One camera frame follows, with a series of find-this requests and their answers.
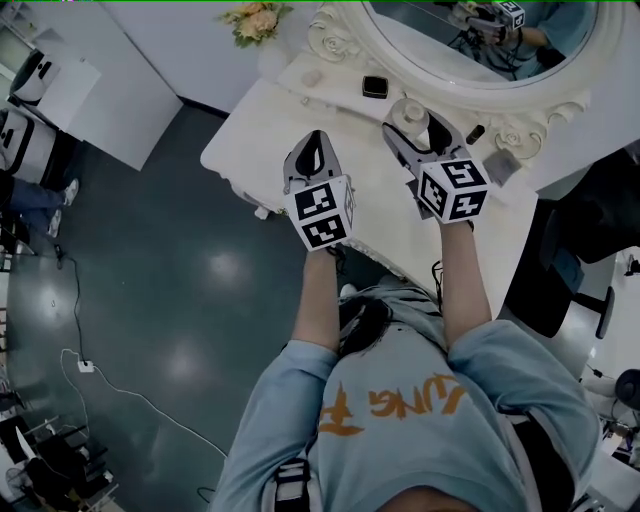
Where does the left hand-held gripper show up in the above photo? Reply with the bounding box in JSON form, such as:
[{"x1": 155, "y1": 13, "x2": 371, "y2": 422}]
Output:
[{"x1": 282, "y1": 130, "x2": 358, "y2": 252}]

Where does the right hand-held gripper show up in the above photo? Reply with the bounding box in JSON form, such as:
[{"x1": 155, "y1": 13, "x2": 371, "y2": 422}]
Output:
[{"x1": 381, "y1": 111, "x2": 491, "y2": 223}]

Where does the white round jar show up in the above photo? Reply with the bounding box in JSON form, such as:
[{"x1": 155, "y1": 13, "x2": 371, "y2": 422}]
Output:
[{"x1": 391, "y1": 97, "x2": 427, "y2": 133}]

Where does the person's left forearm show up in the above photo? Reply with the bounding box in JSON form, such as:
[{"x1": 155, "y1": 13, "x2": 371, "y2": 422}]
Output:
[{"x1": 288, "y1": 245, "x2": 347, "y2": 352}]

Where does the person's right forearm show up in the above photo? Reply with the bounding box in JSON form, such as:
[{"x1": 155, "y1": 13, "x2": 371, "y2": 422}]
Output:
[{"x1": 438, "y1": 219, "x2": 495, "y2": 352}]

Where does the white dressing table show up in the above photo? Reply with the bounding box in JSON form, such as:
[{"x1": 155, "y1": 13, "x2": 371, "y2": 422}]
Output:
[{"x1": 199, "y1": 49, "x2": 592, "y2": 322}]

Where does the black compact case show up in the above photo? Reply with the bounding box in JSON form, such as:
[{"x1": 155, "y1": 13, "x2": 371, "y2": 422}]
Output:
[{"x1": 361, "y1": 75, "x2": 390, "y2": 99}]

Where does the grey cloth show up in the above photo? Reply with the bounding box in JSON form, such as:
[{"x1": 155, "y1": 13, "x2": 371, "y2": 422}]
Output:
[{"x1": 481, "y1": 148, "x2": 520, "y2": 187}]

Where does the white flower vase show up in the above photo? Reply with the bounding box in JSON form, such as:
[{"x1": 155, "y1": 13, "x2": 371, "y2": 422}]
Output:
[{"x1": 257, "y1": 43, "x2": 292, "y2": 77}]

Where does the peach flower bouquet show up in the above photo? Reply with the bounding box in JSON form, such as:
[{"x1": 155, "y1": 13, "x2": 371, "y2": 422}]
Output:
[{"x1": 216, "y1": 1, "x2": 295, "y2": 50}]

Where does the black office chair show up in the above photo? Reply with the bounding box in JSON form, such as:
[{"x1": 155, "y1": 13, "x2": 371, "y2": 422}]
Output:
[{"x1": 503, "y1": 208, "x2": 617, "y2": 342}]

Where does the low white cabinet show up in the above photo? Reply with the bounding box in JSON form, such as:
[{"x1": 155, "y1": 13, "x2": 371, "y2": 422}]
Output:
[{"x1": 33, "y1": 53, "x2": 103, "y2": 134}]

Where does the light blue shirt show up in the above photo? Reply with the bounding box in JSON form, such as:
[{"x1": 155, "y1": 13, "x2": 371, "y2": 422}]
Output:
[{"x1": 213, "y1": 284, "x2": 602, "y2": 512}]

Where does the white and black machine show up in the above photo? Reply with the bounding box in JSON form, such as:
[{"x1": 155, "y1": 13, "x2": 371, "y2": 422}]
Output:
[
  {"x1": 8, "y1": 49, "x2": 63, "y2": 107},
  {"x1": 0, "y1": 106, "x2": 57, "y2": 175}
]

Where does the oval mirror white ornate frame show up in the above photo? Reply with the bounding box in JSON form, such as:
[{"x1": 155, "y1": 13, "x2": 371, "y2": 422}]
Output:
[{"x1": 306, "y1": 0, "x2": 622, "y2": 162}]

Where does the black floor cable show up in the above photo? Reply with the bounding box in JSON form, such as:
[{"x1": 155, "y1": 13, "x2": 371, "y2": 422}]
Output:
[{"x1": 51, "y1": 242, "x2": 85, "y2": 362}]

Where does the white floor cable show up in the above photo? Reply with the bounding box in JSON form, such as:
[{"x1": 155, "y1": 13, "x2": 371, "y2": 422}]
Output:
[{"x1": 59, "y1": 347, "x2": 230, "y2": 460}]

